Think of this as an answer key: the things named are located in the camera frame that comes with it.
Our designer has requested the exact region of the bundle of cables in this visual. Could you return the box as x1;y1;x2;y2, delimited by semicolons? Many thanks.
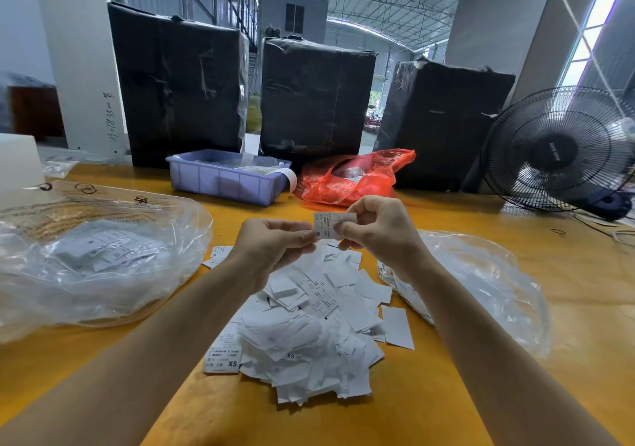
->
575;211;635;250

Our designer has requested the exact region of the blue plastic bin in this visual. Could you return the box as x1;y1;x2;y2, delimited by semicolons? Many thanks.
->
165;149;298;207

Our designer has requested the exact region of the white pillar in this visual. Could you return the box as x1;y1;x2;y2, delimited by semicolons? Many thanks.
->
34;0;130;157

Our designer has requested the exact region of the person's right hand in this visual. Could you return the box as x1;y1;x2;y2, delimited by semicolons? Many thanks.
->
335;195;434;281

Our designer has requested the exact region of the brown wooden cabinet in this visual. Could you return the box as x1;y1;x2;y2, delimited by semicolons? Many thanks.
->
8;84;65;141

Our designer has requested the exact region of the person's left hand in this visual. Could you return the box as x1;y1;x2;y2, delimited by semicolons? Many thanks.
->
228;217;319;293

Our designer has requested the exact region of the grey cabin with window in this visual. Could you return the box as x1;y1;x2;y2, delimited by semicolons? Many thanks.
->
258;0;329;43

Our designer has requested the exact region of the large black wrapped bale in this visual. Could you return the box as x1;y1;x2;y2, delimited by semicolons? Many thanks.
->
375;58;517;193
259;36;378;169
107;2;251;170

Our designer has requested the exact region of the pile of white labels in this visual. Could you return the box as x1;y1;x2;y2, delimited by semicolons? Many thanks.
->
202;242;417;406

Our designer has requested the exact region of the white paper label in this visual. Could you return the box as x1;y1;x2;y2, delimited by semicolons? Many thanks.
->
312;211;359;240

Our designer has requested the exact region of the black table fan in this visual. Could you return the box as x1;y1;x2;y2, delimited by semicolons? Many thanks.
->
481;86;635;217

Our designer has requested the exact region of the clear plastic bag black print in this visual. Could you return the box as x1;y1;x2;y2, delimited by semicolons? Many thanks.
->
377;228;553;359

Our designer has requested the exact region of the large clear bag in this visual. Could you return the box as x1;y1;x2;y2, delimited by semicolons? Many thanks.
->
0;181;214;343

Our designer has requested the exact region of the red plastic bag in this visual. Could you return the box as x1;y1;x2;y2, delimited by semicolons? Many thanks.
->
294;148;418;207

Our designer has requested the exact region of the person's left forearm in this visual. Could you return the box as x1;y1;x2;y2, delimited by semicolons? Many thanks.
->
0;270;254;446

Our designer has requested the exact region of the person's right forearm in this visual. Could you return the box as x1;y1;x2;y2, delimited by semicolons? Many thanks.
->
402;260;621;446

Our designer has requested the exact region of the white foam box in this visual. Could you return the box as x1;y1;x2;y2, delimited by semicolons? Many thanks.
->
0;133;46;202

